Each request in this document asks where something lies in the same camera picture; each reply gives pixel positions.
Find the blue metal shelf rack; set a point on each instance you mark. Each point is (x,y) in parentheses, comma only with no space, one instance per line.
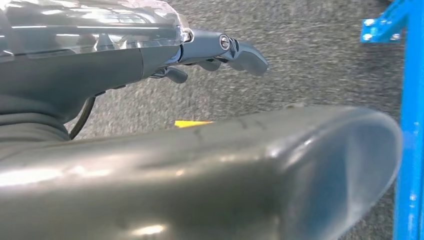
(410,132)

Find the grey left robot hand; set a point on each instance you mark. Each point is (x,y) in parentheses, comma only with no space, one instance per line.
(82,66)

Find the yellow floor tape square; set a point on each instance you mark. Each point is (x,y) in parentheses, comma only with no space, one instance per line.
(192,124)

